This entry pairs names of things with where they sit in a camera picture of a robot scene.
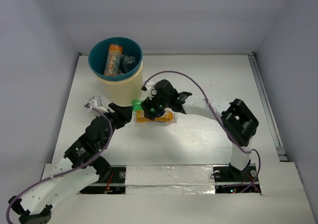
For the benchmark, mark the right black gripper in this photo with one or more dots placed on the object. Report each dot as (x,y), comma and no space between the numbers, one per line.
(147,104)

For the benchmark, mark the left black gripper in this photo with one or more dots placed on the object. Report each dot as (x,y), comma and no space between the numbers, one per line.
(117,113)

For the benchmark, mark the green plastic bottle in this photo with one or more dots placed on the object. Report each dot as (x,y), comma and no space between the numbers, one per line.
(136,104)

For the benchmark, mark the yellow bottle blue label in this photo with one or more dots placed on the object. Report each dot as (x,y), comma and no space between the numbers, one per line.
(165,117)

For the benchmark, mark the orange bottle white label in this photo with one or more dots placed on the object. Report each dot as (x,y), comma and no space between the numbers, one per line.
(113,60)

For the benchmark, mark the clear bottle blue label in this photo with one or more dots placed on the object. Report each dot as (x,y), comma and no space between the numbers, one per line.
(127,63)

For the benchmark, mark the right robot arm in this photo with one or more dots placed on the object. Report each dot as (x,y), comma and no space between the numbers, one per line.
(234,117)

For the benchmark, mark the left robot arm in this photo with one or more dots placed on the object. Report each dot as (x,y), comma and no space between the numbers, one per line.
(81,165)

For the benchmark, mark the teal and cream bin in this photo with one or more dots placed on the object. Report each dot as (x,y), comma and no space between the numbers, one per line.
(123,88)

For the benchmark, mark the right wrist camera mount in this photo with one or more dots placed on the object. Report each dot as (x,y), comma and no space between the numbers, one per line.
(149,87)

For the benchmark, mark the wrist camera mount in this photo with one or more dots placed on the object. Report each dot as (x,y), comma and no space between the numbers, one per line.
(149,87)
(95,103)

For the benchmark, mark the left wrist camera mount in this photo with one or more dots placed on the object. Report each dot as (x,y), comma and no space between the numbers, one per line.
(95,103)

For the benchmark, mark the silver taped front rail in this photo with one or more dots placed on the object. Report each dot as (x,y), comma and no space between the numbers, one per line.
(169,180)

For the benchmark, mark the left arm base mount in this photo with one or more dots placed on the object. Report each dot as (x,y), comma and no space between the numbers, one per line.
(115,184)

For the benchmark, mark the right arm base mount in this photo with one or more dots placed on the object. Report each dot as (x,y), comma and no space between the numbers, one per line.
(229,180)

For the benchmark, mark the aluminium rail right edge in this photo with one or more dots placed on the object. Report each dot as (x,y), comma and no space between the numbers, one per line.
(267,109)

